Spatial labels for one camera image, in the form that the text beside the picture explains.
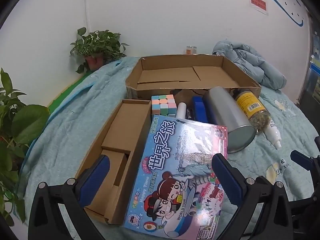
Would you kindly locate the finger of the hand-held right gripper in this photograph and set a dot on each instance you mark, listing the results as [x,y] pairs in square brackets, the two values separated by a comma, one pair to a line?
[301,158]
[317,143]

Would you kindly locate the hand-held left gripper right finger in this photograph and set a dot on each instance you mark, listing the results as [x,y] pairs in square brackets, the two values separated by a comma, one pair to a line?
[227,177]

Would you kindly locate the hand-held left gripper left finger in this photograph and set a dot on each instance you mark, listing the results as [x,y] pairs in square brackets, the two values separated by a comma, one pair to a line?
[96,177]

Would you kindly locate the white plastic spray bottle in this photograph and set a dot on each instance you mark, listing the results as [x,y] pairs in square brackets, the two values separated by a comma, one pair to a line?
[271,131]

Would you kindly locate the cartoon board game box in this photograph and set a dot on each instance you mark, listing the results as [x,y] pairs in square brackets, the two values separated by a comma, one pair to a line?
[175,167]

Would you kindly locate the white handheld fan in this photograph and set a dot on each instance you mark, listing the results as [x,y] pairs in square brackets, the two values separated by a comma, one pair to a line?
[181,110]

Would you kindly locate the large shallow cardboard box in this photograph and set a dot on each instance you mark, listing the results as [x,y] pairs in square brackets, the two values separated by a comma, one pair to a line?
[175,77]

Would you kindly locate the small brown cardboard box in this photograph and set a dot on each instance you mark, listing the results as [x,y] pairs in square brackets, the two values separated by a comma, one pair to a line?
[125,130]

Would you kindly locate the teal blanket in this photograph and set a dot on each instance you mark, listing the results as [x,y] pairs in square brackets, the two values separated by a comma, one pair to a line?
[75,120]

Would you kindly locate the silver metal can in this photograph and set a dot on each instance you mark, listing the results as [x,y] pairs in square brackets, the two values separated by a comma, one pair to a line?
[225,112]

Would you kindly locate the glass door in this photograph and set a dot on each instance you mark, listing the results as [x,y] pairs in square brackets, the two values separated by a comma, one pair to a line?
[313,75]

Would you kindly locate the blue stapler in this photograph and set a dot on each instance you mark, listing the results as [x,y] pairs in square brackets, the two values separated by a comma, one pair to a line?
[200,110]

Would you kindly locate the yellow label glass jar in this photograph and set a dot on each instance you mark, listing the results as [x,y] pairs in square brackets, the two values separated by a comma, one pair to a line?
[250,105]

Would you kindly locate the large leaf green plant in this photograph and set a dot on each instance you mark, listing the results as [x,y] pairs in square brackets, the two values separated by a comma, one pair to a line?
[27,122]

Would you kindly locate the green mat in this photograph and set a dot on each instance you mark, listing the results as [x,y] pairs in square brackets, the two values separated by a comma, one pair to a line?
[62,95]

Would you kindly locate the pastel puzzle cube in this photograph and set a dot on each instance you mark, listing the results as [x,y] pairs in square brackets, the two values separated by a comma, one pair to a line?
[163,105]

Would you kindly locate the light blue puffer jacket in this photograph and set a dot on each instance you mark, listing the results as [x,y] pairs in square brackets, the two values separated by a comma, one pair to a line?
[250,60]

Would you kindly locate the small orange glass jar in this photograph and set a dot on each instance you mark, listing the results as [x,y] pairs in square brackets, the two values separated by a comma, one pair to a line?
[191,50]

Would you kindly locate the potted green plant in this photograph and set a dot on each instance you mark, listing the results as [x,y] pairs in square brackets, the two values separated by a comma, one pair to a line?
[97,42]

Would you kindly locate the red wall notice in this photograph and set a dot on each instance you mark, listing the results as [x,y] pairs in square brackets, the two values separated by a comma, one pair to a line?
[258,1]

